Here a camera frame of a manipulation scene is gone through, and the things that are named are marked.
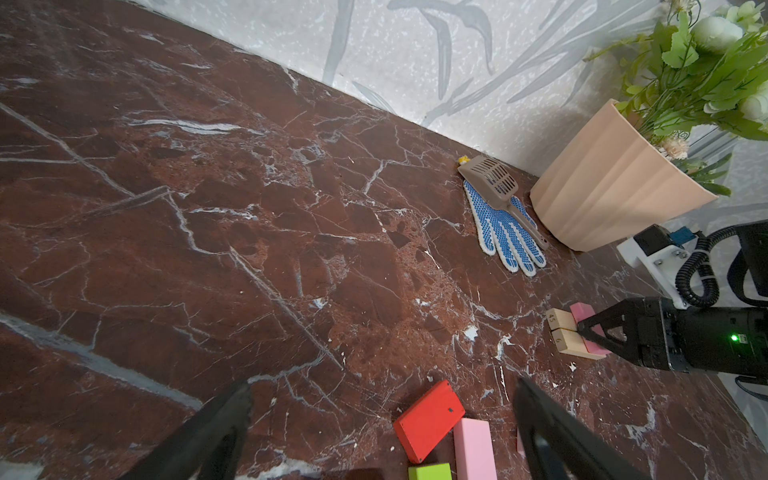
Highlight green wood cube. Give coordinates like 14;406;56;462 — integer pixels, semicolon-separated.
408;463;453;480

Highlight blue dotted work glove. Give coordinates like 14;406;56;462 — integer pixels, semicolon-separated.
463;180;547;277

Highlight peach ribbed flower pot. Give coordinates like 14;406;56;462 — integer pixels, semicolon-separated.
530;100;717;252

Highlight green white artificial flowers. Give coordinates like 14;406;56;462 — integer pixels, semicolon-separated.
613;1;767;196

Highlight red wood block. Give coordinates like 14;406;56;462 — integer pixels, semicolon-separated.
393;380;466;464

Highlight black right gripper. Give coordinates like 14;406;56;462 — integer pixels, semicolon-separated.
577;297;767;378

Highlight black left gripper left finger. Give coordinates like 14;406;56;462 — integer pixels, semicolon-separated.
122;381;253;479

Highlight pink block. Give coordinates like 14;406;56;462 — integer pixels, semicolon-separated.
569;301;613;357
453;418;497;480
516;429;526;458

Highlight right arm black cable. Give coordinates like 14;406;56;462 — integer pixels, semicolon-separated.
674;218;768;310

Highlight pink block beside green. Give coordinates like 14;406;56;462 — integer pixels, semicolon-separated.
453;418;497;480

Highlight brown plastic slotted scoop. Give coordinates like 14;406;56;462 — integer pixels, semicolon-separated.
458;155;550;250

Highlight natural wood block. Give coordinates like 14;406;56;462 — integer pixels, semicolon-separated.
545;308;609;360

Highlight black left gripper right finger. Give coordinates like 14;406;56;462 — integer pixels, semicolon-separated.
513;377;648;480

